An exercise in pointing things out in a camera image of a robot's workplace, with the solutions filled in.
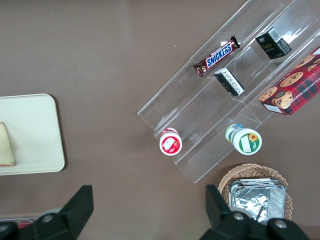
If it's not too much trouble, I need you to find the clear acrylic stepped shelf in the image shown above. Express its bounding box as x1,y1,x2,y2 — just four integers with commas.
136,0,320,185

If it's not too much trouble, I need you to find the beige plastic tray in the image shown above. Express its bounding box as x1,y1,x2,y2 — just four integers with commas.
0,93,67,177

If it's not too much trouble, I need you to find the small black box white side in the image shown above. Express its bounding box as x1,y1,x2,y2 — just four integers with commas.
213,67,246,98

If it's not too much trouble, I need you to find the small black face box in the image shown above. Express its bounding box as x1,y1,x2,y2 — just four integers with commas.
254,26,293,60

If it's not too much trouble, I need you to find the clear acrylic bottle rack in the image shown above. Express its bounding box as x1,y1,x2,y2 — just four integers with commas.
0,213,42,226

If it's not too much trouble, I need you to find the green lid yogurt cup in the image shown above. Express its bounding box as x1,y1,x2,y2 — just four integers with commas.
224,123,263,156

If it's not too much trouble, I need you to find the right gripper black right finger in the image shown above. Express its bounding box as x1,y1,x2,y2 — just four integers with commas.
199,184,254,240

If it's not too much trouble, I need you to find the triangle sandwich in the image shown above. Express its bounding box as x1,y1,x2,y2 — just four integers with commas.
0,121,17,167

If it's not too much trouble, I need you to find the red plaid cookie box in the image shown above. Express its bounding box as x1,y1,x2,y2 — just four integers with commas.
258,45,320,117

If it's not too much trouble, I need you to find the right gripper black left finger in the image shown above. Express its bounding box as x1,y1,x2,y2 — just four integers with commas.
27,184,95,240

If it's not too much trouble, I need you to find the red lid yogurt cup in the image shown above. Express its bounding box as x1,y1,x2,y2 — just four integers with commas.
159,126,183,157

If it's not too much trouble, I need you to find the Snickers chocolate bar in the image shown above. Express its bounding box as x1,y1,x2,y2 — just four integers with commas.
192,35,242,79

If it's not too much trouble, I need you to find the light wicker basket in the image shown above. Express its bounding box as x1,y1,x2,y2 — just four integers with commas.
217,163,294,224

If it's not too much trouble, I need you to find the stack of foil trays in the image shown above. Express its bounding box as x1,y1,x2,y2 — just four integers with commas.
228,177,287,225

